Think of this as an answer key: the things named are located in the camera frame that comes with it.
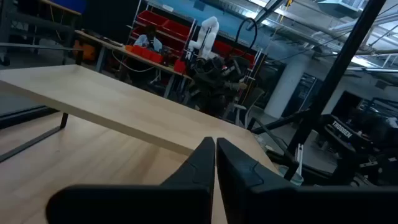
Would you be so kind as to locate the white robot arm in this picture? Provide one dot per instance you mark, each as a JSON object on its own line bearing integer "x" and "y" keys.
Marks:
{"x": 206, "y": 32}

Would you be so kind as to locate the red storage bin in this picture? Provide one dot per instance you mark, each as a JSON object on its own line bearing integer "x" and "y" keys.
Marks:
{"x": 179, "y": 66}
{"x": 152, "y": 18}
{"x": 175, "y": 29}
{"x": 222, "y": 48}

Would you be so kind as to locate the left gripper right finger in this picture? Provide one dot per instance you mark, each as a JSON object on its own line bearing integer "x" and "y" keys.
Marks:
{"x": 280, "y": 205}

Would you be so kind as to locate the wooden shelf with black frame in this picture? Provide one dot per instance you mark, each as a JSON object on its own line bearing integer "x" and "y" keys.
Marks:
{"x": 109, "y": 99}

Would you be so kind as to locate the pale cup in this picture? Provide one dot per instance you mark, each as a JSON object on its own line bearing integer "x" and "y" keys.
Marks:
{"x": 287, "y": 175}

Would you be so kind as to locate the person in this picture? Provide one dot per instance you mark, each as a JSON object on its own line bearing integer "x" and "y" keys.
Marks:
{"x": 149, "y": 42}

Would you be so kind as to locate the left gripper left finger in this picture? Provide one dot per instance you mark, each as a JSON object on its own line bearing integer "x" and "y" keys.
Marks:
{"x": 174, "y": 202}

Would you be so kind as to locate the blue panel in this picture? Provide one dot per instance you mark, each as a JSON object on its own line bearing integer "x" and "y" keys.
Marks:
{"x": 70, "y": 5}

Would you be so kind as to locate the metal storage rack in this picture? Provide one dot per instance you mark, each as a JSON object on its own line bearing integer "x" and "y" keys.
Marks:
{"x": 192, "y": 34}

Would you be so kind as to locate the black machine on cart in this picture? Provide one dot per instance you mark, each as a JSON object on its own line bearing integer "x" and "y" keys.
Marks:
{"x": 214, "y": 81}

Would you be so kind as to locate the black cabinet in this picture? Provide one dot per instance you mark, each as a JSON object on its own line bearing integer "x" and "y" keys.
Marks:
{"x": 303, "y": 93}

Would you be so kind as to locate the long wooden workbench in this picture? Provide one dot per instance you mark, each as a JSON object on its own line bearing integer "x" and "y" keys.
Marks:
{"x": 168, "y": 69}

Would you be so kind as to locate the orange crate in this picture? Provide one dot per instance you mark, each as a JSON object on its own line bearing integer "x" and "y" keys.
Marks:
{"x": 85, "y": 51}

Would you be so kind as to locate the white round column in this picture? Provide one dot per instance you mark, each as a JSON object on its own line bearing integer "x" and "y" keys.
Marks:
{"x": 286, "y": 87}

